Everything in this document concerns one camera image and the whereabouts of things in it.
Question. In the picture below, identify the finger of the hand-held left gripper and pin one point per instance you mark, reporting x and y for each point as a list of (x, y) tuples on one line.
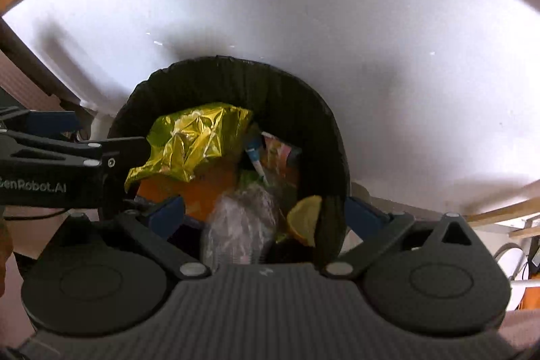
[(50, 151), (50, 121)]

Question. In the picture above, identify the wooden slat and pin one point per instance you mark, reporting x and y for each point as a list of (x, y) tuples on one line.
[(525, 232), (506, 210)]

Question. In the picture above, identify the orange chip box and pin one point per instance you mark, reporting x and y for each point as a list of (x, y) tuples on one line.
[(211, 183)]

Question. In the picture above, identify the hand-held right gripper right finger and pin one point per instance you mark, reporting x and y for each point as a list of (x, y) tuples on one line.
[(363, 214)]

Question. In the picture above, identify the clear plastic bag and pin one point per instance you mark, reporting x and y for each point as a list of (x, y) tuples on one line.
[(236, 225)]

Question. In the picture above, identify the green translucent wrapper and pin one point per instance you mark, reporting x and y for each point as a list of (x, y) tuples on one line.
[(249, 179)]

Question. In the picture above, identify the gold foil bag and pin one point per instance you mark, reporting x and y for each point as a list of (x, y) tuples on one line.
[(190, 140)]

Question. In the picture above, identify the white blue crumpled wrapper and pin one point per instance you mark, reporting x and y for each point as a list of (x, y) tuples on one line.
[(255, 157)]

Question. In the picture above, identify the black trash bin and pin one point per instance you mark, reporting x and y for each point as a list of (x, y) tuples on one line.
[(274, 98)]

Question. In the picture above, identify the macaron snack packet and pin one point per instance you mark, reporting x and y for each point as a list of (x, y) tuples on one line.
[(276, 151)]

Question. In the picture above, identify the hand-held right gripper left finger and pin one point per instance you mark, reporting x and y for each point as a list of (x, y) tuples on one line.
[(168, 213)]

